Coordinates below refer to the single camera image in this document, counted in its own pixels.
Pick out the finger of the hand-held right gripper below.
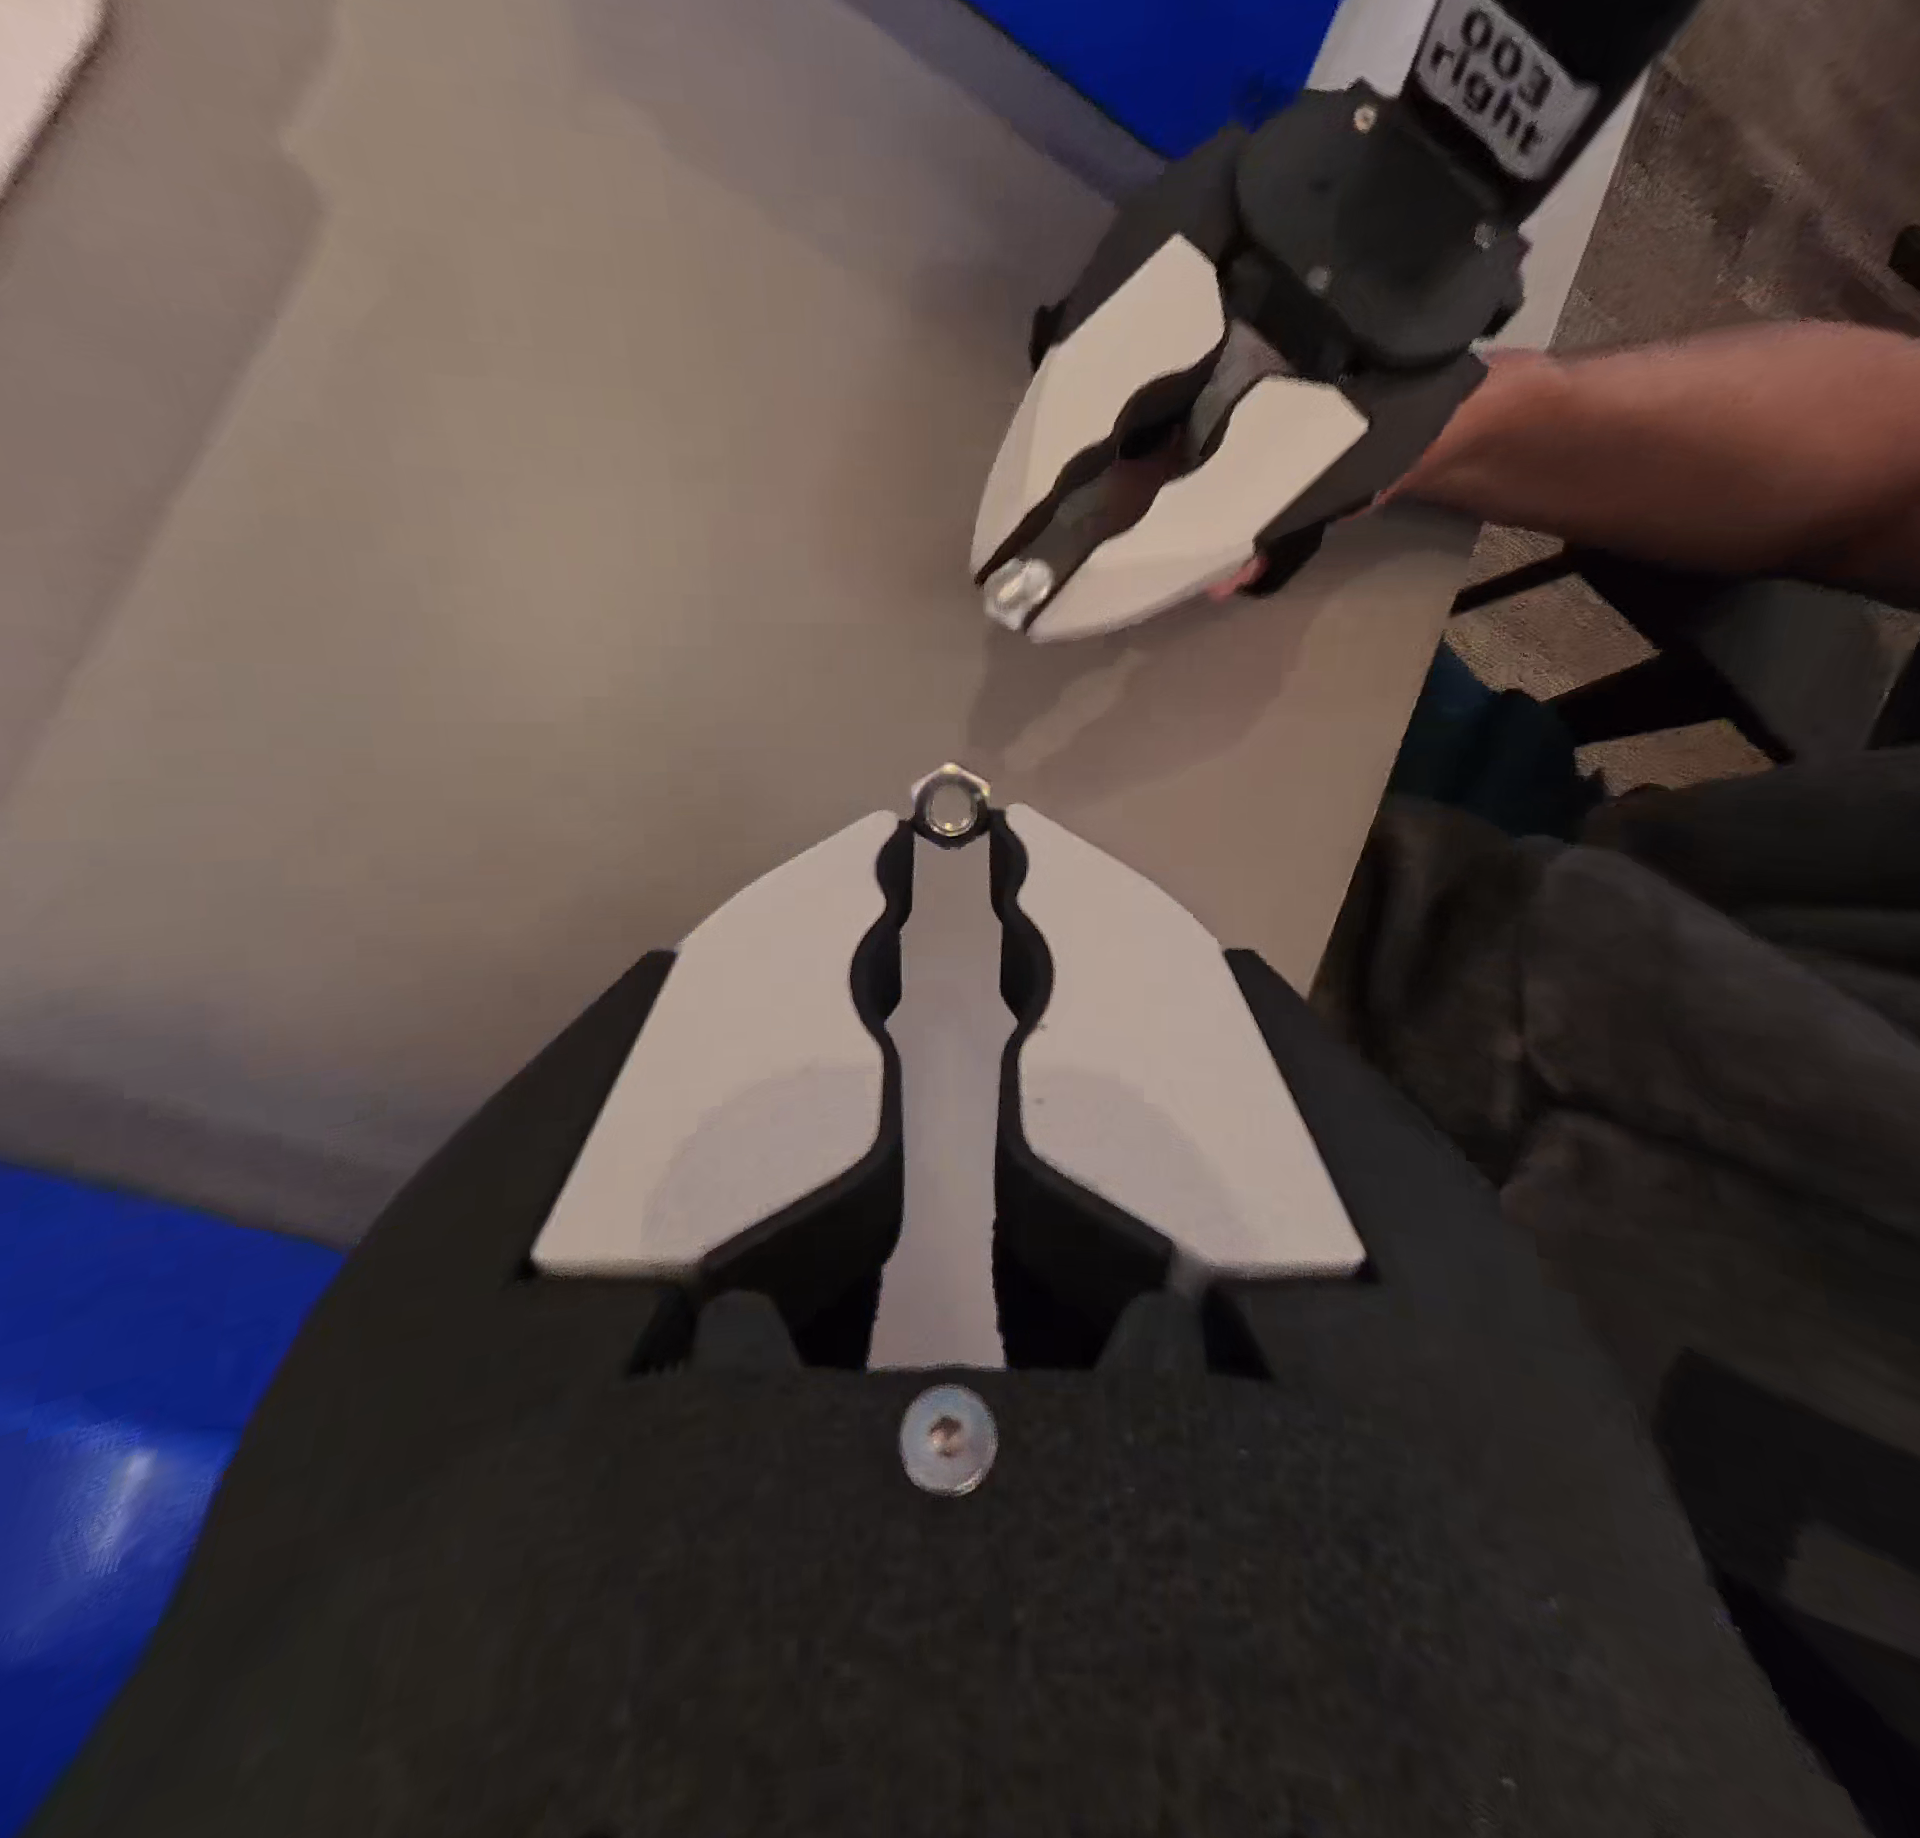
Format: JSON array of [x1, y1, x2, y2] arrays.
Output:
[[972, 233, 1231, 586], [1028, 371, 1373, 646]]

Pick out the white document stand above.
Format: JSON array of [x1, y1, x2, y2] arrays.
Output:
[[0, 0, 110, 197]]

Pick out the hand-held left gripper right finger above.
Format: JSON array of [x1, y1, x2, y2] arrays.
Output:
[[990, 802, 1369, 1367]]

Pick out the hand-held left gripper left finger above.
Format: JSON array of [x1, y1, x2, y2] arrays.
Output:
[[529, 810, 912, 1367]]

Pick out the blue jeans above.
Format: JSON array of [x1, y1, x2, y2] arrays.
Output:
[[1387, 644, 1592, 834]]

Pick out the blue plastic bin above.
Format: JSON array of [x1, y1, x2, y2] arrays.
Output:
[[0, 1155, 349, 1838], [854, 0, 1381, 159]]

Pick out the person's right forearm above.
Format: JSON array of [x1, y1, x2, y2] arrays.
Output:
[[1371, 319, 1920, 594]]

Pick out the small silver nut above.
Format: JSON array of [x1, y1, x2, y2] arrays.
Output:
[[910, 762, 992, 850]]

